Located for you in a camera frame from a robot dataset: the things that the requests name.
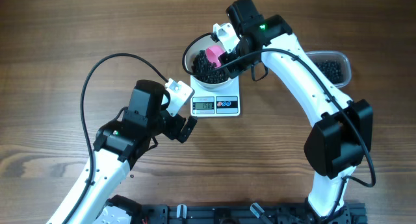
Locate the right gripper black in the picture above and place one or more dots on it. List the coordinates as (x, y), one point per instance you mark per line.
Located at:
(233, 69)

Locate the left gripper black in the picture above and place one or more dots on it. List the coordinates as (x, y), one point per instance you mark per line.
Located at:
(173, 132)

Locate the pink scoop blue handle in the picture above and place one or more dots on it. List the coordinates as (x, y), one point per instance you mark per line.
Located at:
(213, 53)

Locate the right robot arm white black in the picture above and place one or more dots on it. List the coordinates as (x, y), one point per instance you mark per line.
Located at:
(341, 134)

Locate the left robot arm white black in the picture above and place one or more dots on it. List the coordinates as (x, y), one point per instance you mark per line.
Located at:
(152, 110)

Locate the white bowl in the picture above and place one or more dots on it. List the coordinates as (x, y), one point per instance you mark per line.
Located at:
(201, 43)

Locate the white digital kitchen scale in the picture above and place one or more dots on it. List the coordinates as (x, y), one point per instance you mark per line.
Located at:
(215, 100)

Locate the black beans in bowl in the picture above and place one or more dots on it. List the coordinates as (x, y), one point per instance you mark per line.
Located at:
(201, 64)

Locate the clear plastic container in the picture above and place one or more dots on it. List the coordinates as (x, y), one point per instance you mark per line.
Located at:
(320, 56)

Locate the black mounting rail base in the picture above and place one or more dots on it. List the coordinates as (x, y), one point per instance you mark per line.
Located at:
(227, 213)

